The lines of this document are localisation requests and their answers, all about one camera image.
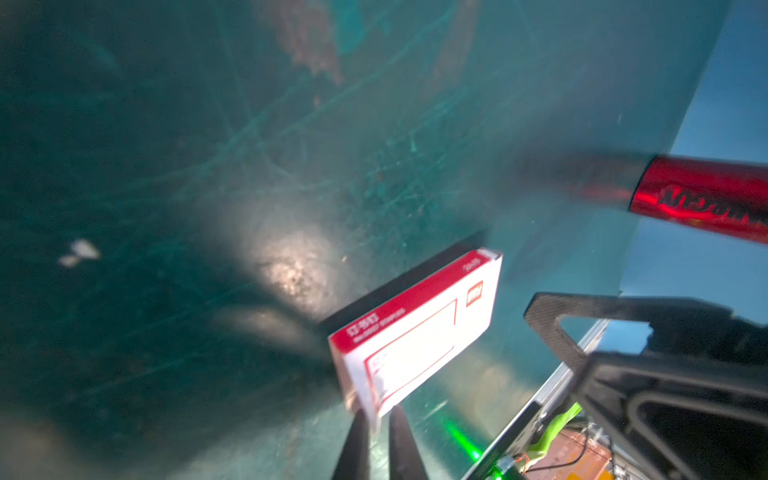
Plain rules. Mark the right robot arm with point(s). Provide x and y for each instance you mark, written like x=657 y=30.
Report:
x=691 y=405

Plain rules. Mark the right controller board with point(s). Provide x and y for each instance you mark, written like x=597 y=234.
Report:
x=573 y=455

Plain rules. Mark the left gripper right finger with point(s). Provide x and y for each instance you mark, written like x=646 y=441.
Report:
x=405 y=462

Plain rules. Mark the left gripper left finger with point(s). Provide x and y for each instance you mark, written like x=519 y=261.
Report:
x=354 y=462

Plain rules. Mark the red white staple box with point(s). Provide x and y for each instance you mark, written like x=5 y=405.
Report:
x=385 y=354

